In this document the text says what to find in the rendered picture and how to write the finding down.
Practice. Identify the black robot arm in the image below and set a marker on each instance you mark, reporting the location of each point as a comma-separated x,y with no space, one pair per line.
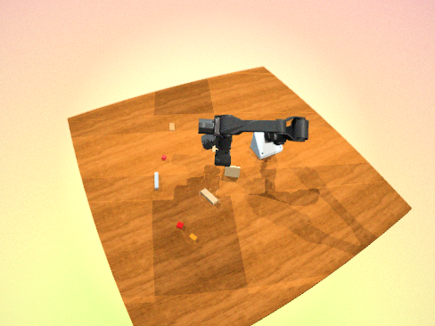
276,131

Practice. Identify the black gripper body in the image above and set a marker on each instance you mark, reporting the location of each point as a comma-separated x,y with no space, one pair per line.
222,158

